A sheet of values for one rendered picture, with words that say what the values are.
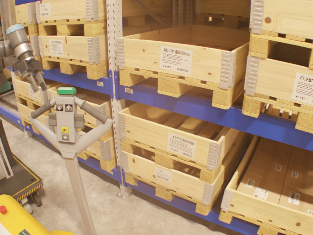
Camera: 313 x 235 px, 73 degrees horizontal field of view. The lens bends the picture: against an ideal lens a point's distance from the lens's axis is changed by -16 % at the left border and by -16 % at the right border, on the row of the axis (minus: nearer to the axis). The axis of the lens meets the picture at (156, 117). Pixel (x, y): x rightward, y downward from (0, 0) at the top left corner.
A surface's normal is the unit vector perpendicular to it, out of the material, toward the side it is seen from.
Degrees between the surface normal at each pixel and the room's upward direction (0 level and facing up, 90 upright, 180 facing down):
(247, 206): 90
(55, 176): 0
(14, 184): 0
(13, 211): 14
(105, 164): 90
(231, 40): 90
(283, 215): 90
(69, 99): 74
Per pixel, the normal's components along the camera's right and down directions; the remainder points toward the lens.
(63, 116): -0.12, 0.18
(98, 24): 0.84, 0.25
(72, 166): -0.12, 0.44
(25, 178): 0.00, -0.89
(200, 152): -0.54, 0.38
